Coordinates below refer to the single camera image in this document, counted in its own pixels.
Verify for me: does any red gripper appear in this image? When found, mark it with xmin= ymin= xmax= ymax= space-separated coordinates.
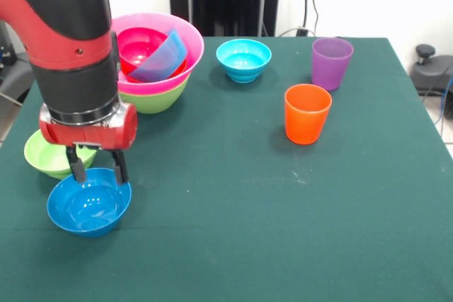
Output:
xmin=38 ymin=103 xmax=139 ymax=185

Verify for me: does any dark blue bowl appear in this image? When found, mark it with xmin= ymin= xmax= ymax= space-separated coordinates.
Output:
xmin=46 ymin=168 xmax=132 ymax=238

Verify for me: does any small green bowl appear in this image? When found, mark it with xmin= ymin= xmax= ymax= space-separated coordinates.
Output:
xmin=23 ymin=129 xmax=98 ymax=180

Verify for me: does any wide light blue bowl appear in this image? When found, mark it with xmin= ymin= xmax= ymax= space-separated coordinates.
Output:
xmin=127 ymin=28 xmax=188 ymax=83

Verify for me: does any orange bowl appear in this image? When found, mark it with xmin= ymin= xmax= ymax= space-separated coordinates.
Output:
xmin=120 ymin=57 xmax=189 ymax=84

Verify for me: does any small red bowl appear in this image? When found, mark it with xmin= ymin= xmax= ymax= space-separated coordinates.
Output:
xmin=115 ymin=27 xmax=169 ymax=74

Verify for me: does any large pink bowl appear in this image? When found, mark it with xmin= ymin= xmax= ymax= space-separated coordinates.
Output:
xmin=110 ymin=13 xmax=205 ymax=97

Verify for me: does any small light blue footed bowl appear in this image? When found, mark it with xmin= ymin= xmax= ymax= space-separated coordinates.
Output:
xmin=216 ymin=38 xmax=273 ymax=84

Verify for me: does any large green bowl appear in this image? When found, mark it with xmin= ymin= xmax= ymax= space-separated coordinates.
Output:
xmin=118 ymin=75 xmax=190 ymax=115

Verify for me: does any black and grey equipment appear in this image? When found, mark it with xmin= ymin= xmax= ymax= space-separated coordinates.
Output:
xmin=0 ymin=21 xmax=36 ymax=105

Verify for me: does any orange cup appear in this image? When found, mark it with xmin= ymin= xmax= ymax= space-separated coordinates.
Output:
xmin=285 ymin=83 xmax=333 ymax=146

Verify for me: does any dark green tablecloth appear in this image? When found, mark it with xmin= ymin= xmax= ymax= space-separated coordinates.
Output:
xmin=0 ymin=35 xmax=453 ymax=302

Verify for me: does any purple cup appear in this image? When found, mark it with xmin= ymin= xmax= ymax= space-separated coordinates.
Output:
xmin=311 ymin=37 xmax=355 ymax=91

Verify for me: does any black equipment with knob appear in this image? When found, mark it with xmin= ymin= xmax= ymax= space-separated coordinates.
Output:
xmin=410 ymin=44 xmax=453 ymax=121

